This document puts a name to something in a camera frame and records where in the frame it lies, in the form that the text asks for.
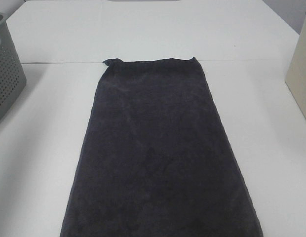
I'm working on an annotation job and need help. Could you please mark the dark navy towel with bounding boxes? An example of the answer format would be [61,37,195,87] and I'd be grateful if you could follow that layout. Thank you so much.
[60,58,263,237]

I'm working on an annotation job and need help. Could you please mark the grey perforated plastic basket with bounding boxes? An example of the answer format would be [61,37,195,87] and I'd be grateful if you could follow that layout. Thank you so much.
[0,13,27,121]

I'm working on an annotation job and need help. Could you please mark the beige box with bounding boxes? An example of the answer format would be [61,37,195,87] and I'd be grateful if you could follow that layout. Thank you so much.
[285,17,306,119]

